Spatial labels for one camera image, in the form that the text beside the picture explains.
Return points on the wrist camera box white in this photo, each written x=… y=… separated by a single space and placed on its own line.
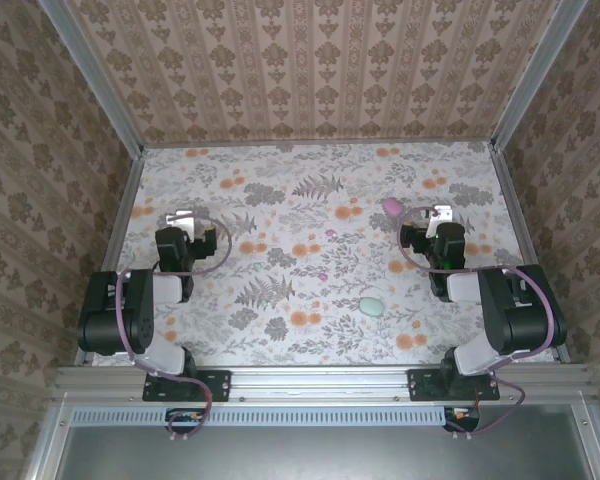
x=180 y=219
x=442 y=212

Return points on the aluminium mounting rail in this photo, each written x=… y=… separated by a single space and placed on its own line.
x=320 y=382

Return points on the aluminium table side rail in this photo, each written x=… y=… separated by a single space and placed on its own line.
x=501 y=165
x=122 y=210

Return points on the aluminium corner post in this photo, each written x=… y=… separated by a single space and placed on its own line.
x=95 y=75
x=535 y=75

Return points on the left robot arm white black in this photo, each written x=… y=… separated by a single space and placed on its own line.
x=140 y=320

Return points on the grey metal panel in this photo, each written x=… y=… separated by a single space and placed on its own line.
x=330 y=455

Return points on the mint green earbud charging case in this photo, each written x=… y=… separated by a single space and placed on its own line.
x=371 y=307

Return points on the floral printed table cover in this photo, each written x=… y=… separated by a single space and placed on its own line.
x=330 y=340

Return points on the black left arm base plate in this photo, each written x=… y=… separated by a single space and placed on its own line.
x=215 y=385

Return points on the aluminium frame bar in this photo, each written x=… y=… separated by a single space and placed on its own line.
x=45 y=445
x=592 y=440

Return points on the pink earbud charging case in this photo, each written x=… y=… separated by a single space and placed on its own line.
x=391 y=206

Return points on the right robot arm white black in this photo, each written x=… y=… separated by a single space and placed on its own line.
x=520 y=320

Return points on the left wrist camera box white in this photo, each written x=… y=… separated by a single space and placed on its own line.
x=180 y=219

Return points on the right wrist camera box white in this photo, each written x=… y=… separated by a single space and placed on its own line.
x=442 y=212

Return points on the black connector box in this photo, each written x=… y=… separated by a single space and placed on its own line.
x=461 y=417
x=185 y=417

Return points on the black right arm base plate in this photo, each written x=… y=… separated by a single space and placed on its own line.
x=422 y=385

